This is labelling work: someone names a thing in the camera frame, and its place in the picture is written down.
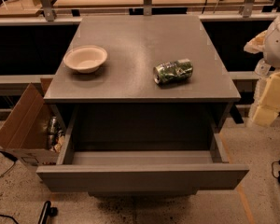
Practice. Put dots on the metal can in box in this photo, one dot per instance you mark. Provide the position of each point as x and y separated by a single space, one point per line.
52 130

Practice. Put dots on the metal railing post left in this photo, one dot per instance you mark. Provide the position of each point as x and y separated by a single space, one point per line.
48 11

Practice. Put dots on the white paper bowl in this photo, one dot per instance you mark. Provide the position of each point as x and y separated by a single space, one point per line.
85 59

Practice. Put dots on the grey drawer cabinet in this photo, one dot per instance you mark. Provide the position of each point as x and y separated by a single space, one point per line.
135 45

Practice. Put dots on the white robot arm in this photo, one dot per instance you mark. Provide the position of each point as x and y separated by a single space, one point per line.
271 55

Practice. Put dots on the crushed green soda can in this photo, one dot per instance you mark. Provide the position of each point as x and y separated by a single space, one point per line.
172 71

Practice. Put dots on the brown cardboard box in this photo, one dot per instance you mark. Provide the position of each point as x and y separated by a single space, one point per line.
24 134

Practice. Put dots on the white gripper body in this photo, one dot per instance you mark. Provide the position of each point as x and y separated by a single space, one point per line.
279 44

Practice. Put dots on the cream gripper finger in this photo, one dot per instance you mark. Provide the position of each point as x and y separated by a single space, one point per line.
256 44

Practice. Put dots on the grey top drawer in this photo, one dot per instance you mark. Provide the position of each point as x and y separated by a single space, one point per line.
142 149

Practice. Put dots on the black device bottom left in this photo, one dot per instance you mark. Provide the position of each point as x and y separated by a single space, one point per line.
48 213

